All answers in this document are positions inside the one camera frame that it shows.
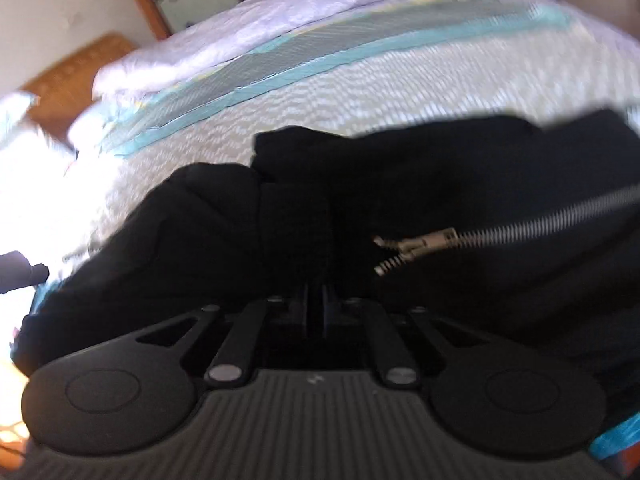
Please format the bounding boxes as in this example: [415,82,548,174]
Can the patterned teal and beige bedspread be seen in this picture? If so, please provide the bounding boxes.
[30,0,640,461]

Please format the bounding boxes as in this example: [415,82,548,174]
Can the lilac patterned quilt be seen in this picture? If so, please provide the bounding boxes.
[92,0,546,106]

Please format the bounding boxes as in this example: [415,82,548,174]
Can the black pants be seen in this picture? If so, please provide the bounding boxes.
[10,108,640,441]

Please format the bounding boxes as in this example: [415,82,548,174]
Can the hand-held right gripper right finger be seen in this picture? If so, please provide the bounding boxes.
[320,284,501,389]

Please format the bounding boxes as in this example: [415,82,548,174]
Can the light blue pillow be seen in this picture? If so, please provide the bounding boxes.
[67,100,151,151]

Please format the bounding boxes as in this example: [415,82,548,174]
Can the white pillow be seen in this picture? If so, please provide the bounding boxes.
[0,92,81,241]

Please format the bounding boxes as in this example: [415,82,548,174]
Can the wooden headboard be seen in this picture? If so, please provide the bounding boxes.
[22,32,138,136]

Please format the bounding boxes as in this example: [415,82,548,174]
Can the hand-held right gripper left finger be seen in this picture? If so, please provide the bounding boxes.
[134,284,310,387]

